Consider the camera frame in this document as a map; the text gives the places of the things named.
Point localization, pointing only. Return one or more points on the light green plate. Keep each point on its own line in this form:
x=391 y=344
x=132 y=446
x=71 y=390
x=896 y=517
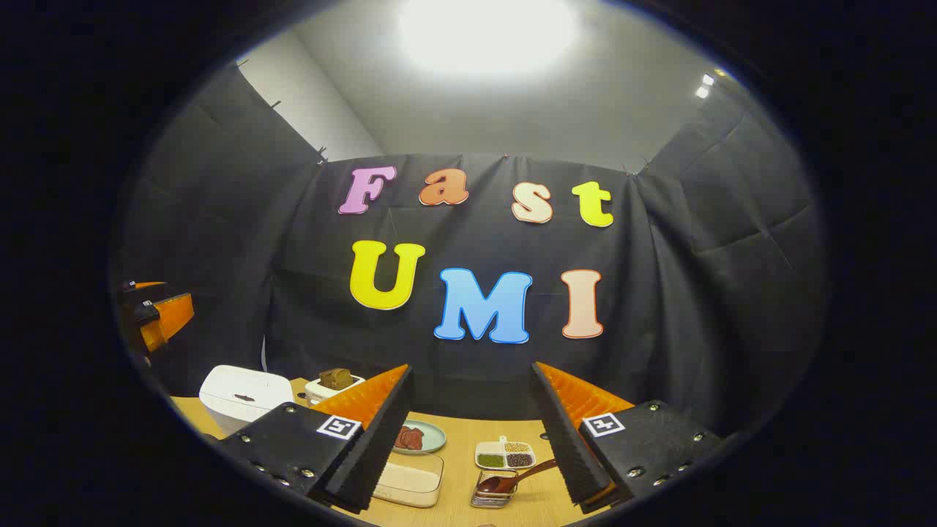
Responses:
x=433 y=438

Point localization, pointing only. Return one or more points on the small ceiling light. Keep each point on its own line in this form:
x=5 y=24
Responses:
x=704 y=86

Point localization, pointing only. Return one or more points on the white divided bean tray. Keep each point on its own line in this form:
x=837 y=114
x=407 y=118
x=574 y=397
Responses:
x=505 y=455

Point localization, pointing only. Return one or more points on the black backdrop cloth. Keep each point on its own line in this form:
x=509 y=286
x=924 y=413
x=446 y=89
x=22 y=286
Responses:
x=659 y=293

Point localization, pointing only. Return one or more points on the red meat slice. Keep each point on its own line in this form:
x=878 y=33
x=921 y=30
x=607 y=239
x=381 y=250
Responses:
x=416 y=439
x=402 y=438

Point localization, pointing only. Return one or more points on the white rice cooker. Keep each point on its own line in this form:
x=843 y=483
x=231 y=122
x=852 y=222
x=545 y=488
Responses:
x=245 y=399

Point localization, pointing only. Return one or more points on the large ceiling light panel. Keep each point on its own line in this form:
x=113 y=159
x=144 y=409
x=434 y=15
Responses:
x=487 y=33

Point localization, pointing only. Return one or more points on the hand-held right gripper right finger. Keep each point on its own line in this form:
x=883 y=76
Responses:
x=567 y=446

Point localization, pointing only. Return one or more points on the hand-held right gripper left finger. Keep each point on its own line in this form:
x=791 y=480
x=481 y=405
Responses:
x=377 y=446

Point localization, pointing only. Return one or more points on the brown wooden spoon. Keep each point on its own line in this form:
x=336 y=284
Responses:
x=492 y=483

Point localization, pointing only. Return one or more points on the brown bread slice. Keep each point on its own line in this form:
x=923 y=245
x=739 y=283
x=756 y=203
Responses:
x=337 y=379

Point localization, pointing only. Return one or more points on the white toaster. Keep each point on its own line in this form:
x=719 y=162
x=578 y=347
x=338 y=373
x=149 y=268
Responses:
x=322 y=394

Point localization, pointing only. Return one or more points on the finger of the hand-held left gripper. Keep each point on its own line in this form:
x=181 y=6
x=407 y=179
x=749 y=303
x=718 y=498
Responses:
x=172 y=318
x=146 y=285

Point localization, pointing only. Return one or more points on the clear box of rice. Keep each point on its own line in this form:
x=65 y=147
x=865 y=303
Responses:
x=410 y=479

